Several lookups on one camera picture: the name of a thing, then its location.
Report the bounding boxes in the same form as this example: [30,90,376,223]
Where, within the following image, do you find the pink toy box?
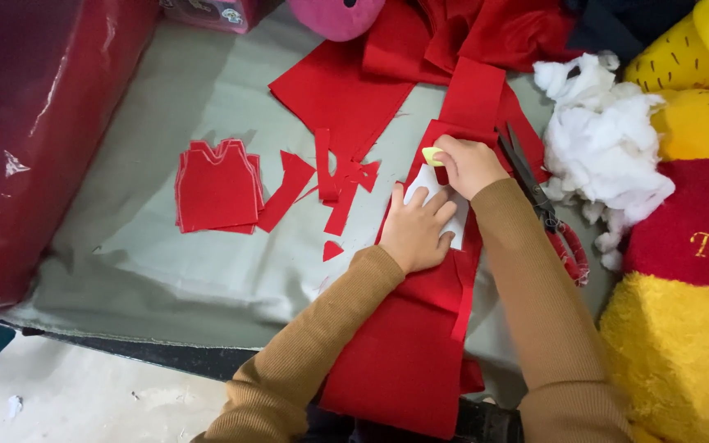
[159,0,269,35]

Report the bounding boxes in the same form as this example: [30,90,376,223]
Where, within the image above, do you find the yellow bear plush red shirt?
[597,89,709,443]

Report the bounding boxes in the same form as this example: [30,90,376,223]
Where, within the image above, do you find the dark blue cloth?
[567,0,700,62]

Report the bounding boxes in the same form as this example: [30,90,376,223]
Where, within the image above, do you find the stack of red vest pieces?
[174,138,266,235]

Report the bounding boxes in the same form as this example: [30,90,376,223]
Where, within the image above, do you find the jagged red fabric scrap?
[324,159,381,237]

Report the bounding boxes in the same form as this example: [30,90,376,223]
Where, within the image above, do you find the heap of red fabric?
[364,0,583,87]

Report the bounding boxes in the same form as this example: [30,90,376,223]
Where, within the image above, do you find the large red fabric sheet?
[268,38,417,164]

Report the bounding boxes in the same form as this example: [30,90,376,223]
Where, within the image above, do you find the person's left hand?
[378,183,459,276]

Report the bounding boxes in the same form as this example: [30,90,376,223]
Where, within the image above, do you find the white paper pattern template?
[404,163,471,251]

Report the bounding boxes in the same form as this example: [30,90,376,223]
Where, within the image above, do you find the heap of white stuffing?
[533,52,677,273]

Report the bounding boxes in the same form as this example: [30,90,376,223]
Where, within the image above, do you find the grey-green table cloth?
[0,6,617,410]

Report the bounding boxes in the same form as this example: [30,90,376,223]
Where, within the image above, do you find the pink plush toy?
[287,0,387,43]

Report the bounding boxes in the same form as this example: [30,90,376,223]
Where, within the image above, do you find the person's right hand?
[432,134,510,201]

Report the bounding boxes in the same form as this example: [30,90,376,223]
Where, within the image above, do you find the red plastic-covered cushion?
[0,0,160,311]

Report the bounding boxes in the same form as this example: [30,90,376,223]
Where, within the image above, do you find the slanted red fabric scrap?
[256,151,317,233]

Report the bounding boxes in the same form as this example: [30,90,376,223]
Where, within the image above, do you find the yellow plush toy black marks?
[624,0,709,93]

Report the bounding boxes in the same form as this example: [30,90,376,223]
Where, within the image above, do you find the long red fabric strip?
[319,57,547,441]

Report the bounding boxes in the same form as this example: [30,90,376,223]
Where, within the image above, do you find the narrow red fabric scrap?
[314,128,340,203]

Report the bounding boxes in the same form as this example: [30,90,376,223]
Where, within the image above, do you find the black scissors red wrapped handles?
[495,122,590,288]

